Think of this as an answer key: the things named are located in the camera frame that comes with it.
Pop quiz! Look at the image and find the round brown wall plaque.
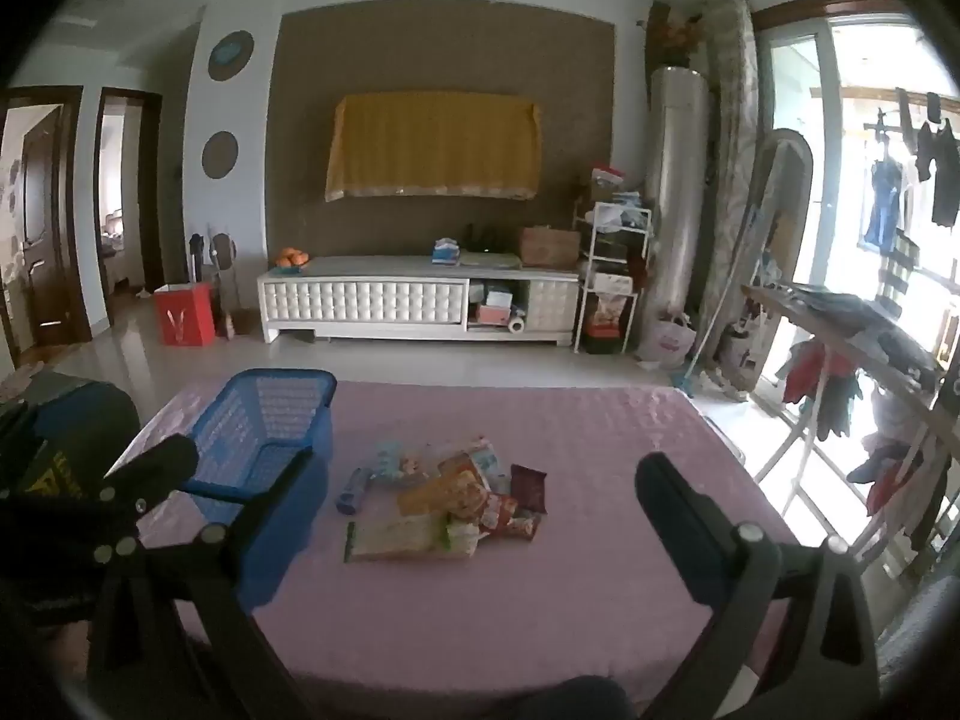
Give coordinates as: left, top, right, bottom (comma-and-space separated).
201, 130, 239, 181

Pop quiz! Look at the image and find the white metal shelf rack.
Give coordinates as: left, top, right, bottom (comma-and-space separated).
574, 199, 653, 355

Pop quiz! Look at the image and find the hanging black garment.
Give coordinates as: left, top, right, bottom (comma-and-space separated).
915, 94, 960, 230

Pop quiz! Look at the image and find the floral mattress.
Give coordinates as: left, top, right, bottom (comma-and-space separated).
701, 0, 762, 391

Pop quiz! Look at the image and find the purple quilted blanket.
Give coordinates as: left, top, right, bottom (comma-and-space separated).
112, 379, 803, 720

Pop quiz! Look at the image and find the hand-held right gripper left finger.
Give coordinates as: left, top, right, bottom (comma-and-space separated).
86, 456, 335, 720

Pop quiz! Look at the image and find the orange red snack packet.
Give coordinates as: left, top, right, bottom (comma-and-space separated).
480, 493, 542, 541

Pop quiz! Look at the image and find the clothes drying rack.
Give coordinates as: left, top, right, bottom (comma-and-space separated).
739, 281, 960, 578

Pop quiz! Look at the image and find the round wall plaque blue centre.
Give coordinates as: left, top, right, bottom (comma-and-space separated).
206, 30, 256, 82

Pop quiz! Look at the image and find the long handled mop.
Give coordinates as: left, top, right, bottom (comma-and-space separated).
675, 225, 751, 395

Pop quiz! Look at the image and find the red paper bag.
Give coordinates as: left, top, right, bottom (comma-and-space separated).
155, 281, 218, 347

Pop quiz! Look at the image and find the white cartoon snack packet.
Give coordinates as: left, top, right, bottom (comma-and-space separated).
450, 435, 511, 496

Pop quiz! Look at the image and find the hanging blue garment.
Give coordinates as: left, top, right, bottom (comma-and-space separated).
862, 157, 905, 252

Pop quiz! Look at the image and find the silver cylindrical air conditioner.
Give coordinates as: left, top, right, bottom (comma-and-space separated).
645, 66, 710, 346

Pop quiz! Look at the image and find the yellow cloth TV cover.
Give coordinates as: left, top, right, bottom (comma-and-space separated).
324, 94, 542, 202

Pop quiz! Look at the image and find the grey oval folding board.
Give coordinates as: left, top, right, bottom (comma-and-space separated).
739, 127, 815, 398

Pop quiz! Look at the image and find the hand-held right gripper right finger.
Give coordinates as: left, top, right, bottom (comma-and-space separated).
636, 454, 880, 720

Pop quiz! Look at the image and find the red yellow snack packet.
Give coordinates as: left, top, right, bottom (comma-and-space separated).
397, 454, 492, 520

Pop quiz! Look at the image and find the standing fan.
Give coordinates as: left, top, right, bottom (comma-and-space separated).
206, 229, 237, 316

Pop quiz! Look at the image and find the white tufted TV cabinet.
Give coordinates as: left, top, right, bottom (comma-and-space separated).
256, 253, 582, 347

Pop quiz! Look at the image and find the flat green white snack packet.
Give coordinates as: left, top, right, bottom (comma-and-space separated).
343, 514, 455, 563

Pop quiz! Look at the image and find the light blue cartoon snack packet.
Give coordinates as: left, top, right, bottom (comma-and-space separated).
371, 441, 443, 492

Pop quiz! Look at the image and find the small green snack packet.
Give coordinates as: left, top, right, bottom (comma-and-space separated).
446, 516, 481, 557

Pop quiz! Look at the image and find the dark wooden door frame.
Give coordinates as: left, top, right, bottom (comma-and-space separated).
94, 88, 164, 308

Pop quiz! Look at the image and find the brown snack packet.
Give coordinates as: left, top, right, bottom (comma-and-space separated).
510, 463, 548, 515

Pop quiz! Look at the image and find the silver blue gum pack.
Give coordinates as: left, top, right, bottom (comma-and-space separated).
339, 467, 370, 517

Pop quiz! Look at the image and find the blue plastic basket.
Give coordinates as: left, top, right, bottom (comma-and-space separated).
176, 367, 338, 533

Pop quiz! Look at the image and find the white pink shopping bag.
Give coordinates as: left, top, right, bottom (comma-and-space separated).
637, 311, 697, 368

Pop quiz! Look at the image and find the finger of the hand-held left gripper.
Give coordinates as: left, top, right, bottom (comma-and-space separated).
75, 435, 200, 563

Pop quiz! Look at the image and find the cardboard box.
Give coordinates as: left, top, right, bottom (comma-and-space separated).
520, 225, 582, 269

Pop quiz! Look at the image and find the brown wooden door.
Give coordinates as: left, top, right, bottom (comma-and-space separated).
0, 86, 83, 361

